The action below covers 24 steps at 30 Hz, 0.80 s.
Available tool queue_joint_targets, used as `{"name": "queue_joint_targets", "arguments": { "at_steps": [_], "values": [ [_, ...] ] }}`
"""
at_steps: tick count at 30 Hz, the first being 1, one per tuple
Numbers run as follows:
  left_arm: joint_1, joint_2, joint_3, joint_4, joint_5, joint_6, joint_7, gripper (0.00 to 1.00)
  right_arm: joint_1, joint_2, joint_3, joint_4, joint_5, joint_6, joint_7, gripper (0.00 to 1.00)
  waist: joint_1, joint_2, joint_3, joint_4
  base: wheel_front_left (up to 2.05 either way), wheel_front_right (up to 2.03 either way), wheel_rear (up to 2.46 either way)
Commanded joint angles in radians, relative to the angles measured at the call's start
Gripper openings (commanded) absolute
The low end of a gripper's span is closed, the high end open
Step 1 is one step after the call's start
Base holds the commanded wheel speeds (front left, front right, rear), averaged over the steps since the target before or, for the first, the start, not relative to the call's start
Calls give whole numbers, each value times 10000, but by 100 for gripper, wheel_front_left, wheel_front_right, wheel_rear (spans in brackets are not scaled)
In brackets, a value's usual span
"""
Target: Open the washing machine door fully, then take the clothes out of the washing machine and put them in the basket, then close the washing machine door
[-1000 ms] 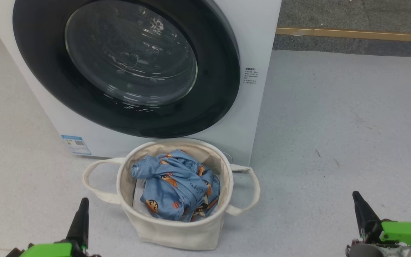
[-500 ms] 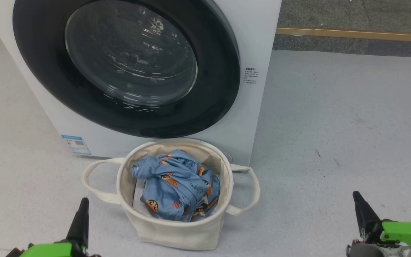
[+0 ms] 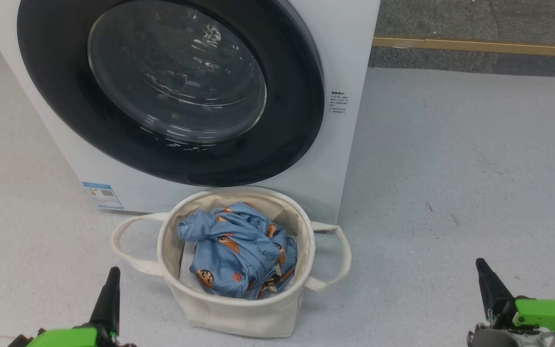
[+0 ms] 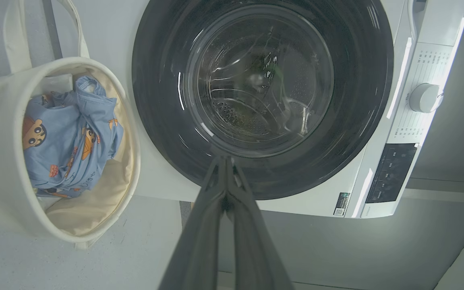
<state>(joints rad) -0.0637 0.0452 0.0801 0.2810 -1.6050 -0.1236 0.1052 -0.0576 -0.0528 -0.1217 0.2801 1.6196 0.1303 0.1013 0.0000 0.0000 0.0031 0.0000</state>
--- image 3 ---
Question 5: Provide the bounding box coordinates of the black glass washing machine door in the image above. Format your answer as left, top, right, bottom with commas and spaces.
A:
16, 0, 325, 187

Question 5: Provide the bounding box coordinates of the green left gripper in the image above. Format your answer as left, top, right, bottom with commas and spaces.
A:
8, 267, 136, 347

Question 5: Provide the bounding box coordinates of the cream canvas laundry basket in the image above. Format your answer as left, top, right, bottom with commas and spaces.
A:
110, 187, 353, 338

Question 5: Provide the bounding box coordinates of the black printed text label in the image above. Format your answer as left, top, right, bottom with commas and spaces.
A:
330, 91, 348, 114

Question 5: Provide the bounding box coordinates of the blue energy label sticker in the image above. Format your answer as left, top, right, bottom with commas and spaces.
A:
82, 182, 124, 210

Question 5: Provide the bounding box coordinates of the white sheet basket liner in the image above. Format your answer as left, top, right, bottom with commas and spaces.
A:
179, 241, 211, 292

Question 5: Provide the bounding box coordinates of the blue cartoon print garment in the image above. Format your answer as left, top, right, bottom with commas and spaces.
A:
177, 201, 298, 300

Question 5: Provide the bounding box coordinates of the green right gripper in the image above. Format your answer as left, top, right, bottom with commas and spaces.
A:
475, 258, 555, 347

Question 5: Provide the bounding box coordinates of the white front-load washing machine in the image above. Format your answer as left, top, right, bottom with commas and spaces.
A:
0, 0, 381, 225

